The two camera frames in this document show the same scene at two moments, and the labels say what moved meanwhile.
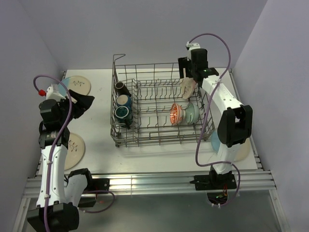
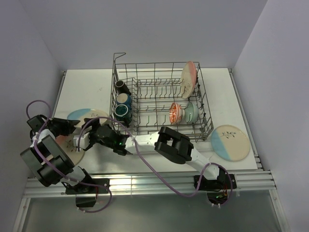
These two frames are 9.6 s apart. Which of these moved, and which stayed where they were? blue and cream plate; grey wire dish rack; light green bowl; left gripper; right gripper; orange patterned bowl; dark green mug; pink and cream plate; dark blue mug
Moved: right gripper; left gripper; blue and cream plate
Stayed: pink and cream plate; grey wire dish rack; dark blue mug; dark green mug; orange patterned bowl; light green bowl
